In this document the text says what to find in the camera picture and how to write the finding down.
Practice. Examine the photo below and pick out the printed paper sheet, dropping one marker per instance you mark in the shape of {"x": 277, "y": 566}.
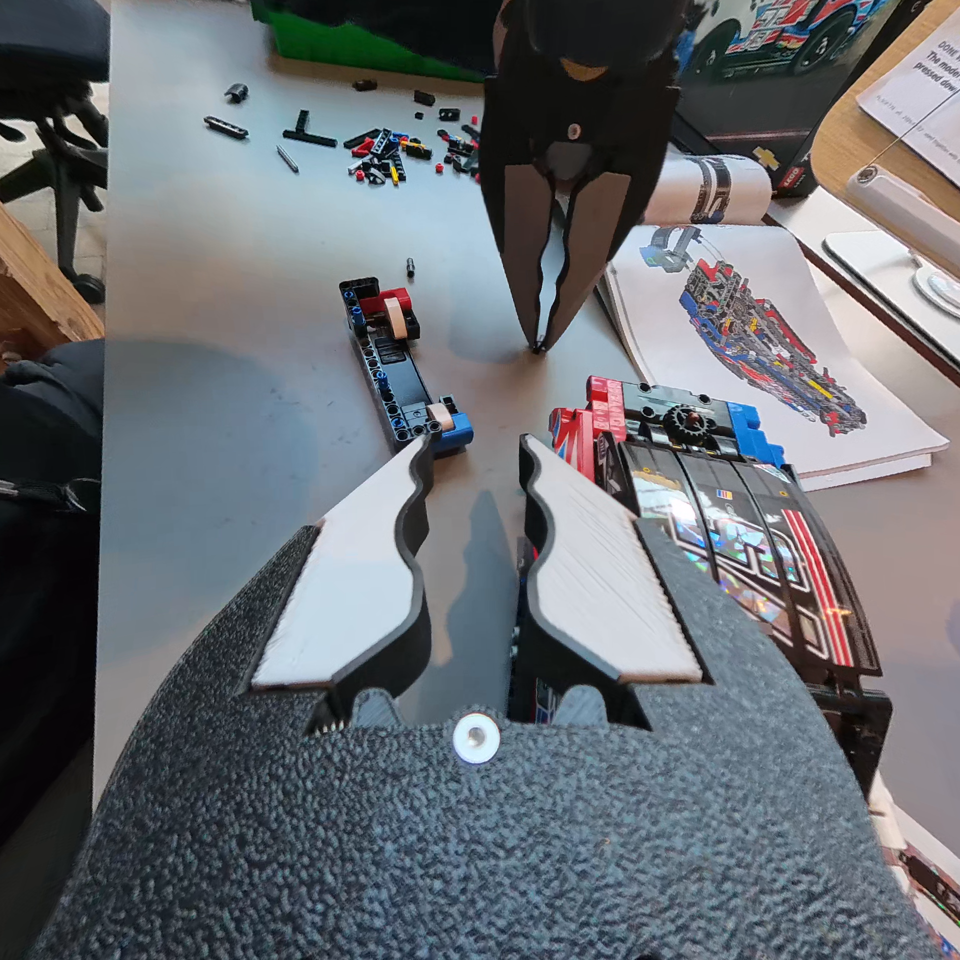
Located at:
{"x": 923, "y": 90}

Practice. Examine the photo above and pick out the red black toy race car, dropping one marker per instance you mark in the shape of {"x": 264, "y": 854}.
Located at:
{"x": 735, "y": 525}

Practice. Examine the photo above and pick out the small toy brick assembly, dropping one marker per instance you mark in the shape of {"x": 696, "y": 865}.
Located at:
{"x": 393, "y": 383}

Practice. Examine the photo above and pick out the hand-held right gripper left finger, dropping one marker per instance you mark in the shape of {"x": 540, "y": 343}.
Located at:
{"x": 338, "y": 600}

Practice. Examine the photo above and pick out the wooden post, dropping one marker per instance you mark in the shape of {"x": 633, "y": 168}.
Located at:
{"x": 38, "y": 285}

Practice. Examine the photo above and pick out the black office chair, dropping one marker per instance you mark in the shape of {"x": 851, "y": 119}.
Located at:
{"x": 60, "y": 45}

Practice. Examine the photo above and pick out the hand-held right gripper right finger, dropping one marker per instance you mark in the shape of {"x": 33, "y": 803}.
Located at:
{"x": 615, "y": 593}

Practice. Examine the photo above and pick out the black badge reel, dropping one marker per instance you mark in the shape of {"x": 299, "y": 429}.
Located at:
{"x": 60, "y": 495}

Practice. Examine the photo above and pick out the person's black clothing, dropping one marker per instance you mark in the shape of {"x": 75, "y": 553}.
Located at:
{"x": 45, "y": 630}

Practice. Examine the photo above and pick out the white stand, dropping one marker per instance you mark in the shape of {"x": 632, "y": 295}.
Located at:
{"x": 900, "y": 225}

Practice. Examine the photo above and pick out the grey desk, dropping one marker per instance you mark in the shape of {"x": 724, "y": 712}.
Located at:
{"x": 195, "y": 375}

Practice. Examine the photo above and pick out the pile of small brick pieces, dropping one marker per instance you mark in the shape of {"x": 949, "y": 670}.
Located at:
{"x": 383, "y": 147}

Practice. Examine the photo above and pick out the open instruction booklet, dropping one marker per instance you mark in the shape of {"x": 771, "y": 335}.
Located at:
{"x": 660, "y": 345}

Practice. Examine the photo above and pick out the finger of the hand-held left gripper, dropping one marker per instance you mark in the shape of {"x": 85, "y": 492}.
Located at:
{"x": 597, "y": 240}
{"x": 528, "y": 240}

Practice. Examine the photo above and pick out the green storage bin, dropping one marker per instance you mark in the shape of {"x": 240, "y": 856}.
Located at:
{"x": 360, "y": 45}

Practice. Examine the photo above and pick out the toy set box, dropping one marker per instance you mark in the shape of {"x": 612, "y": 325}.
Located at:
{"x": 750, "y": 105}

